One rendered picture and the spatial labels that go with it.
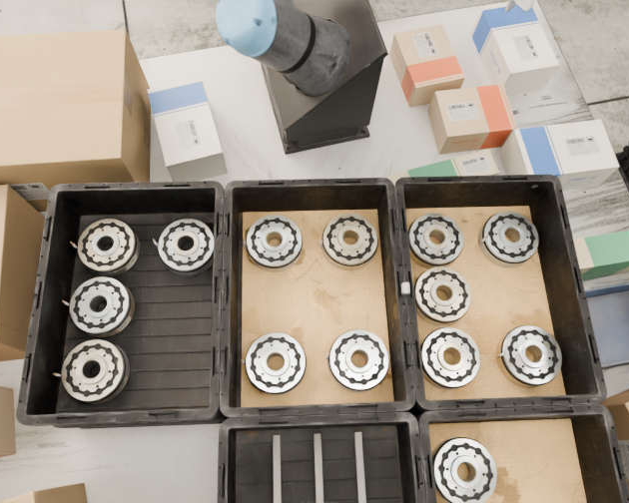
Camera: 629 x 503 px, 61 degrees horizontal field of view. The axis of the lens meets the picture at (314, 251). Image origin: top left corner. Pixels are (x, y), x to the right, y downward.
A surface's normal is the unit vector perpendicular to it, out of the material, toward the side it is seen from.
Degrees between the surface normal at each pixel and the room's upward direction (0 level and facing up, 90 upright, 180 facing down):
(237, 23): 46
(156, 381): 0
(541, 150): 0
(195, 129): 0
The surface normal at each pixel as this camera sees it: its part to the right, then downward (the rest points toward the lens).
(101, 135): 0.03, -0.35
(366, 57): -0.65, -0.10
